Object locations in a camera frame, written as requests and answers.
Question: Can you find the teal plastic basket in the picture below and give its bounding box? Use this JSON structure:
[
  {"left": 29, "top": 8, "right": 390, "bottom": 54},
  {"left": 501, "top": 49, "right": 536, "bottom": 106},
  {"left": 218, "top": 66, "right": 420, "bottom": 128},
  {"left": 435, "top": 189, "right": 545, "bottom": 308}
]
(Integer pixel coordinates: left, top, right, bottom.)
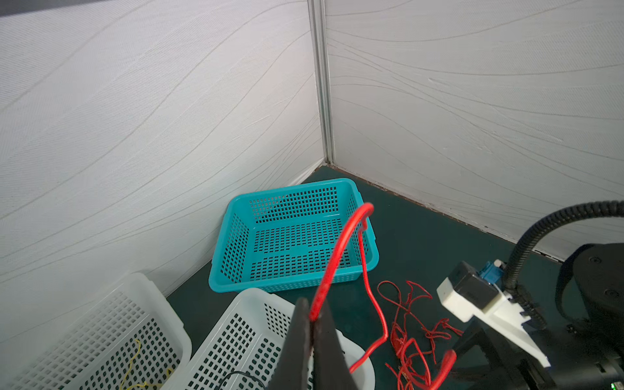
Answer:
[{"left": 209, "top": 178, "right": 364, "bottom": 293}]

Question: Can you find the black cable in basket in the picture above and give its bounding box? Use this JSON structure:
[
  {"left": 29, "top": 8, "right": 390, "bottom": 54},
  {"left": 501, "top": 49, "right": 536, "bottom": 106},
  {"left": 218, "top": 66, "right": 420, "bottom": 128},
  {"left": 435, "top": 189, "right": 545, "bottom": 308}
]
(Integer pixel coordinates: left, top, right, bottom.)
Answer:
[{"left": 214, "top": 370, "right": 267, "bottom": 390}]

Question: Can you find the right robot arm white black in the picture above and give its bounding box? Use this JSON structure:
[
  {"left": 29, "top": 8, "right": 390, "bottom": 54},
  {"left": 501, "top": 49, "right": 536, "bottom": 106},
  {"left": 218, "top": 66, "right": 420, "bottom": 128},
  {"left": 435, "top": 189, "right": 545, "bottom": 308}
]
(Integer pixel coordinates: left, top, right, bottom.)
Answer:
[{"left": 437, "top": 201, "right": 623, "bottom": 389}]

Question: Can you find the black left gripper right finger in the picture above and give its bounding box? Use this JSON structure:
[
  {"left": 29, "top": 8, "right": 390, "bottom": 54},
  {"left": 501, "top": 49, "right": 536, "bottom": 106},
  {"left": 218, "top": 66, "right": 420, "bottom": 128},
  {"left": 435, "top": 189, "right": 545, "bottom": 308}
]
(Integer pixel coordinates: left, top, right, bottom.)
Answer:
[{"left": 312, "top": 304, "right": 358, "bottom": 390}]

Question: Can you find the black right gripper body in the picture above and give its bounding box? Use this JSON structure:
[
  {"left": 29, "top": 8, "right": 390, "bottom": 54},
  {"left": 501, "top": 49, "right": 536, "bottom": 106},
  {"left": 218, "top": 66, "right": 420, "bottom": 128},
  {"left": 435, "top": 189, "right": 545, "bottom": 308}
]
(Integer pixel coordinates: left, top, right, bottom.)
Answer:
[{"left": 450, "top": 319, "right": 556, "bottom": 390}]

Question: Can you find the thick red cable blue terminal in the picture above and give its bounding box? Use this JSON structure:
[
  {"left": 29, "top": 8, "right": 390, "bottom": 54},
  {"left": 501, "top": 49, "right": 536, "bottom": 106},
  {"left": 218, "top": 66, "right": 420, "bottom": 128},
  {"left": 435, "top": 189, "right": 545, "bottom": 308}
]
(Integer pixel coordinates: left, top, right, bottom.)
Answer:
[{"left": 309, "top": 201, "right": 458, "bottom": 390}]

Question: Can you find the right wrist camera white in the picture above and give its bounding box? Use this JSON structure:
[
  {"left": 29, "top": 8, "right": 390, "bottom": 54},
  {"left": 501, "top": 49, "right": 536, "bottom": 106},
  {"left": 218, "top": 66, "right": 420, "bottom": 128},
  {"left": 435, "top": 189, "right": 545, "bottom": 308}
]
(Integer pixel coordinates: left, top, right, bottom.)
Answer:
[{"left": 436, "top": 262, "right": 551, "bottom": 367}]

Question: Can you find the yellow cable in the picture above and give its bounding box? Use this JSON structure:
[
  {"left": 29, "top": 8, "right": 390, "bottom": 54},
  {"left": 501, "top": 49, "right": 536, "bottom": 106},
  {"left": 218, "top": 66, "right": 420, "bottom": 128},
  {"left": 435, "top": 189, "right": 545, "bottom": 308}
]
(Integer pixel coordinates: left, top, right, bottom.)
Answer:
[{"left": 118, "top": 338, "right": 174, "bottom": 390}]

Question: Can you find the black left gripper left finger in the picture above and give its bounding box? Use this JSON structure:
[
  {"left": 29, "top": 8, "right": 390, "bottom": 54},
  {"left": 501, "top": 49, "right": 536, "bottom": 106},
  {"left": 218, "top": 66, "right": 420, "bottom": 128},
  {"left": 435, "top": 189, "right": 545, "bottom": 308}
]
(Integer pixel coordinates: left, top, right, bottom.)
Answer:
[{"left": 267, "top": 297, "right": 312, "bottom": 390}]

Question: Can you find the white plastic basket far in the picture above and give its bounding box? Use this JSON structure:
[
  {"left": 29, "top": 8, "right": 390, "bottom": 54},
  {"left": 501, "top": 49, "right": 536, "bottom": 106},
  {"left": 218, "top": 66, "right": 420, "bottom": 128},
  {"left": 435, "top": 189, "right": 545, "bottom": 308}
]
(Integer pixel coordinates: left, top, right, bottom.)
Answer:
[{"left": 1, "top": 273, "right": 192, "bottom": 389}]

